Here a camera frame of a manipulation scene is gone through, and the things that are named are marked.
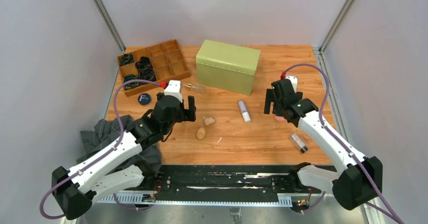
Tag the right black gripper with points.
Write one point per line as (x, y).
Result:
(270, 98)

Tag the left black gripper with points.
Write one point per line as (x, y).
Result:
(188, 114)

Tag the frosted glass perfume bottle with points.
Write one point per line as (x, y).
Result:
(196, 88)

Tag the white lavender lipstick tube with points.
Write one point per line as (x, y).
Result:
(244, 111)

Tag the small clear black-capped bottle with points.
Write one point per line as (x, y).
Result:
(299, 142)

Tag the green metal drawer box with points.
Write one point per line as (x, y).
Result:
(227, 66)

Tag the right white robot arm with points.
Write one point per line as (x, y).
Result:
(355, 178)

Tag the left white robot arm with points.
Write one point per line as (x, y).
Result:
(77, 188)

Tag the pink round powder puff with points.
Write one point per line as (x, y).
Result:
(279, 118)

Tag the round navy compact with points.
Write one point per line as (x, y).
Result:
(144, 99)

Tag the brown compartment tray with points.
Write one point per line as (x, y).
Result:
(156, 63)

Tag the grey cloth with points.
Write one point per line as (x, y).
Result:
(105, 132)

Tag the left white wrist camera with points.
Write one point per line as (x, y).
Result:
(174, 88)

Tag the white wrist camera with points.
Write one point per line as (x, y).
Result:
(292, 78)
(174, 88)

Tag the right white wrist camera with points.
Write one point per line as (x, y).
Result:
(292, 78)

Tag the right aluminium frame post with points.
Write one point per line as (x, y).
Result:
(336, 24)

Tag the aluminium frame post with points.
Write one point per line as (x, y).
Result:
(336, 24)
(109, 23)

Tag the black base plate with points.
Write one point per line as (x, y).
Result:
(228, 184)

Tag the left aluminium frame post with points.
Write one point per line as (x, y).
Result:
(109, 23)

